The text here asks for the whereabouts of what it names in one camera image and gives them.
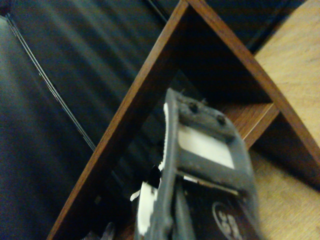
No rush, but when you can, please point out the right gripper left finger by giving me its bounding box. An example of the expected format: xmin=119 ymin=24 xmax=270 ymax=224
xmin=136 ymin=87 xmax=180 ymax=240

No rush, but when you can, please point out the black curtain stand pole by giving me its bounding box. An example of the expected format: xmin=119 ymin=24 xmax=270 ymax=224
xmin=4 ymin=13 xmax=97 ymax=152

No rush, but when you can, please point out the brown shoe rack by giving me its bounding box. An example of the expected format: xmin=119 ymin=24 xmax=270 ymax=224
xmin=46 ymin=0 xmax=320 ymax=240

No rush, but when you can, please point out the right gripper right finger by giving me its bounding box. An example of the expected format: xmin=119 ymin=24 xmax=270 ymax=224
xmin=176 ymin=97 xmax=262 ymax=240

